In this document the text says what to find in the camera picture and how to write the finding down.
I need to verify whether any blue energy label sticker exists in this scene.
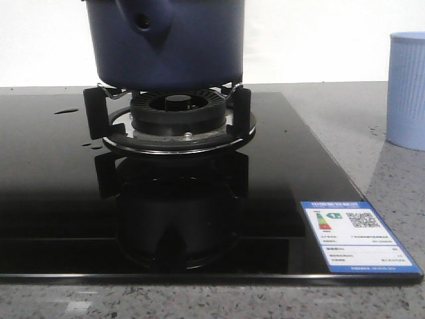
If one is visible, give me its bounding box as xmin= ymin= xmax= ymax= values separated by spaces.
xmin=301 ymin=201 xmax=421 ymax=274

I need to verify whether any black glass gas stove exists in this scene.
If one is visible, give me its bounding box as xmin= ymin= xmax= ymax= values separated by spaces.
xmin=1 ymin=93 xmax=424 ymax=285

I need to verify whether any light blue ribbed cup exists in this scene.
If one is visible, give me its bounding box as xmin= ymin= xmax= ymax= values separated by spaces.
xmin=386 ymin=31 xmax=424 ymax=150

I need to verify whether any dark blue cooking pot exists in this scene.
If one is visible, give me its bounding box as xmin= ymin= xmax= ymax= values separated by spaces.
xmin=86 ymin=1 xmax=244 ymax=91

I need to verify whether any black gas burner head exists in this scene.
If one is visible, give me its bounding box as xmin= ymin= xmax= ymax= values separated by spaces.
xmin=130 ymin=90 xmax=226 ymax=136

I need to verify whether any black metal pot support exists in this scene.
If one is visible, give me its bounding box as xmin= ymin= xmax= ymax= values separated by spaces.
xmin=84 ymin=83 xmax=256 ymax=156

